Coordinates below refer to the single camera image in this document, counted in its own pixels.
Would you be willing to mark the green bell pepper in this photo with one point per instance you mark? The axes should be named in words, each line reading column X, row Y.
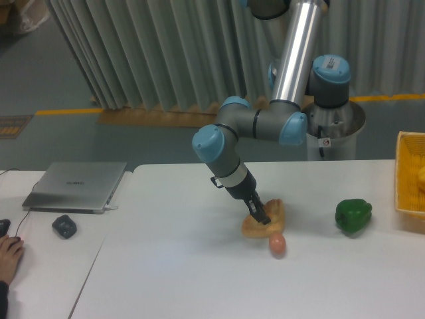
column 353, row 215

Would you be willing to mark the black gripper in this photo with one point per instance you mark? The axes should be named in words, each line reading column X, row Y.
column 246, row 191

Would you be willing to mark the grey pleated curtain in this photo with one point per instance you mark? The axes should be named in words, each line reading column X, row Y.
column 179, row 54

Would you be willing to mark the yellow woven basket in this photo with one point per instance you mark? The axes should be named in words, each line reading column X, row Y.
column 409, row 174

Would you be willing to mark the clear plastic bag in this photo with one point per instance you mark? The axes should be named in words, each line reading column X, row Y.
column 31, row 15

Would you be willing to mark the black earbud case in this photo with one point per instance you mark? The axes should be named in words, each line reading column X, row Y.
column 65, row 226

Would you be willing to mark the brown egg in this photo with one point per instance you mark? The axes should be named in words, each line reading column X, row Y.
column 277, row 244

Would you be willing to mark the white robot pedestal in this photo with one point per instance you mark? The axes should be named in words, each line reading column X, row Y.
column 332, row 132

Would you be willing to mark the silver laptop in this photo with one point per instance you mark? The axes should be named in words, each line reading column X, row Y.
column 76, row 187

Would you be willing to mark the brown cardboard sheet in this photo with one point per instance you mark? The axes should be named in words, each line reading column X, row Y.
column 166, row 118

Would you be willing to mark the person's hand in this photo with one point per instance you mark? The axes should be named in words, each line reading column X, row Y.
column 11, row 252

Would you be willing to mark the black keyboard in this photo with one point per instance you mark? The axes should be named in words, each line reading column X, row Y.
column 4, row 227

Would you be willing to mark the dark sleeved forearm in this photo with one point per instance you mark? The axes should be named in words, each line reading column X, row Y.
column 4, row 290

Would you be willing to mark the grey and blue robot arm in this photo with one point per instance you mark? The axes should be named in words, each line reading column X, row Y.
column 291, row 29

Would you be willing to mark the triangular golden bread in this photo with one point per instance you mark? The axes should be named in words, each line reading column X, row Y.
column 275, row 211

